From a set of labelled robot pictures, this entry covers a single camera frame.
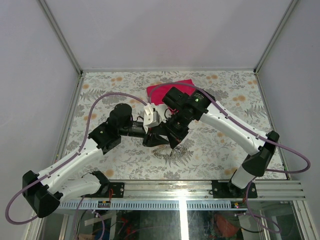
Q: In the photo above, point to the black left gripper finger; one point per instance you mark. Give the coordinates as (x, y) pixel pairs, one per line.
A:
(153, 141)
(159, 130)

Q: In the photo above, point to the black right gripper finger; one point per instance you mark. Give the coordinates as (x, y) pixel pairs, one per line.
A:
(174, 140)
(183, 132)

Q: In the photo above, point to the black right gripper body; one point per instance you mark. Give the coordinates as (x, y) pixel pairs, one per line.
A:
(174, 123)

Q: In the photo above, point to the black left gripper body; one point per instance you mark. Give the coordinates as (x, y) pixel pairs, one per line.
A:
(147, 136)

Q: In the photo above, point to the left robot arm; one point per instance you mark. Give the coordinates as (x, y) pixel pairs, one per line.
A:
(46, 190)

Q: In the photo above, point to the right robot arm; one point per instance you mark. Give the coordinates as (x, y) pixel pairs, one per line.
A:
(201, 106)

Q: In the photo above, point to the pink cloth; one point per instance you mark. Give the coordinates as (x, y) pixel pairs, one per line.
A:
(156, 94)

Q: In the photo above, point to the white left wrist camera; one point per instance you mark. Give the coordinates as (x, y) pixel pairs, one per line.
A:
(151, 116)

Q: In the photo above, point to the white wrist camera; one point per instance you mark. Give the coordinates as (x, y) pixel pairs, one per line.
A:
(164, 112)
(151, 116)

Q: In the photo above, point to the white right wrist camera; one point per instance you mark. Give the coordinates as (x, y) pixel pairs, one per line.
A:
(164, 112)

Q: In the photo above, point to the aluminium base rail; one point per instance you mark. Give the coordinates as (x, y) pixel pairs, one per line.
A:
(194, 195)

